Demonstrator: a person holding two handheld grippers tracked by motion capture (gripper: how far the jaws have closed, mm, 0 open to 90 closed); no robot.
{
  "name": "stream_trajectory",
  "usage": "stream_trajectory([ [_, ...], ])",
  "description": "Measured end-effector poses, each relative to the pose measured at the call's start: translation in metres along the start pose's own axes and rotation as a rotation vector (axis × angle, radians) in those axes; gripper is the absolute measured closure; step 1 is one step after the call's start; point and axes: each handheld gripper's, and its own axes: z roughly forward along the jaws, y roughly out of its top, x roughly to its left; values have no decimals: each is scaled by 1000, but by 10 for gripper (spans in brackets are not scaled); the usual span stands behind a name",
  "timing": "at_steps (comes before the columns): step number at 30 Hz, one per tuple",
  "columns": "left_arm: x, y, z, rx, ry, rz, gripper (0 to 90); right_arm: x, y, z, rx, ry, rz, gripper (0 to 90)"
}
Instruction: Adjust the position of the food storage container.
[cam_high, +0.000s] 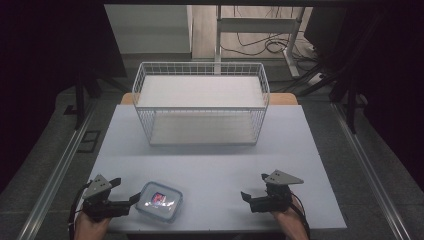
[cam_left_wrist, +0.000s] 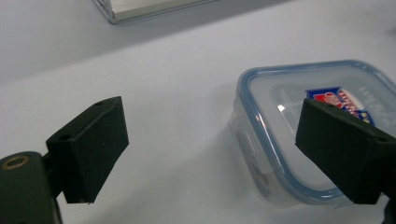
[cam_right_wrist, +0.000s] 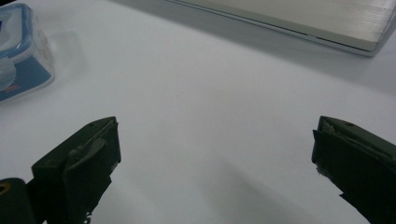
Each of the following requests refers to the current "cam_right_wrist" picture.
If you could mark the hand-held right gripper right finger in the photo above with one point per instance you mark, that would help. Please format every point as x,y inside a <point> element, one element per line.
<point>361,165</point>

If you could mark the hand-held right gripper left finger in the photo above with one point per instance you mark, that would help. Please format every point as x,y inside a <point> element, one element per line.
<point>81,168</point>

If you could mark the clear plastic container blue lid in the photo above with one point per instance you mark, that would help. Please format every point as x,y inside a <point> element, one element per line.
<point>21,56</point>

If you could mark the silver metal laptop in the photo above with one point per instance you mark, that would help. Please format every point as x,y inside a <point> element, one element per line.
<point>299,18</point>

